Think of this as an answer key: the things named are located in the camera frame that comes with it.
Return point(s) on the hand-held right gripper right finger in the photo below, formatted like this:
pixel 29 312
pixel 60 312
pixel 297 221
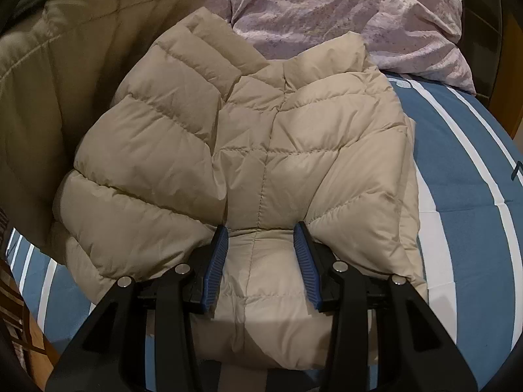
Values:
pixel 306 265

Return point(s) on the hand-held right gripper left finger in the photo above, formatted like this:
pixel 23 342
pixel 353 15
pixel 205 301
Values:
pixel 214 265

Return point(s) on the beige puffer jacket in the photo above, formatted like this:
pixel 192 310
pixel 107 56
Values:
pixel 245 130

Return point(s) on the blue striped bed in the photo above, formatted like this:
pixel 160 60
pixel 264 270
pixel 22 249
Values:
pixel 457 163

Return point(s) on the dark glass door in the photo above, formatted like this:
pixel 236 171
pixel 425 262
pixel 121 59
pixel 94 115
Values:
pixel 482 36

